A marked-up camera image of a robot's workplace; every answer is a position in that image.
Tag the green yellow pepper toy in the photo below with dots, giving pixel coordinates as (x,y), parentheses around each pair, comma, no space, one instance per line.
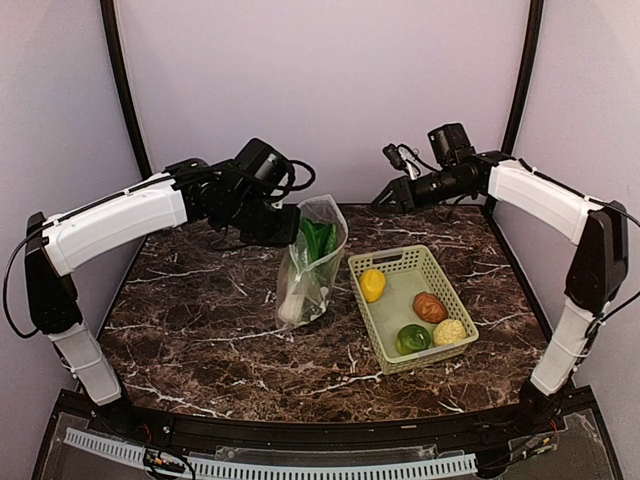
(411,339)

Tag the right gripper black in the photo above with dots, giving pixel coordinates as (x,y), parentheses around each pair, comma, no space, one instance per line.
(401,192)

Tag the left black frame post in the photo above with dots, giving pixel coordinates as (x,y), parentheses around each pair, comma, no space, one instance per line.
(124,92)

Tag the right black frame post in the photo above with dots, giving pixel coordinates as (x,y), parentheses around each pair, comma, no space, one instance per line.
(525,72)

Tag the cream cauliflower toy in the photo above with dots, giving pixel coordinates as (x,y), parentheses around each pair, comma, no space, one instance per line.
(449,331)

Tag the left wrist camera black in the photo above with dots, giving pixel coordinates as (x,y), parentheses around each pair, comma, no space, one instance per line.
(261,161)

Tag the green cucumber toy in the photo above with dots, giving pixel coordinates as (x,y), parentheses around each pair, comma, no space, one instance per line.
(320,244)

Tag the clear polka dot zip bag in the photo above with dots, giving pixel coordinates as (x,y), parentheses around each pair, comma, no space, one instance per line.
(321,209)

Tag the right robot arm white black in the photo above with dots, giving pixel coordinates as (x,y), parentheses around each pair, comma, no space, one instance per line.
(597,230)

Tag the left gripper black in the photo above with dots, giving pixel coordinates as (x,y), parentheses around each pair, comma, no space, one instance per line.
(286,235)

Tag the black frame post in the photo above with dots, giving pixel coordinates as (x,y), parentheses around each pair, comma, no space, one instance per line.
(525,72)
(124,92)

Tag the black front rail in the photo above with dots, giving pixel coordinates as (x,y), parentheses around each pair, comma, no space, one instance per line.
(476,430)

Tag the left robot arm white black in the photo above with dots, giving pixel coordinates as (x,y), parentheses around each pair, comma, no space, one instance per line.
(229,195)

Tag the yellow lemon toy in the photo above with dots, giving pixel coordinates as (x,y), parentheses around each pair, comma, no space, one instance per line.
(372,284)

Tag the green plastic basket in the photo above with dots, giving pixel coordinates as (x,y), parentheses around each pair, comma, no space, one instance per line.
(408,271)

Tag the brown bun toy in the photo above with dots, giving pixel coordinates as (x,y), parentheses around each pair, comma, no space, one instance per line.
(429,308)

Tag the white slotted cable duct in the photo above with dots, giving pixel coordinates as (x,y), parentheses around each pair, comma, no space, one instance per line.
(245,463)

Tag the bok choy toy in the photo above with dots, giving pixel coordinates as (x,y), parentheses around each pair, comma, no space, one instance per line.
(305,298)

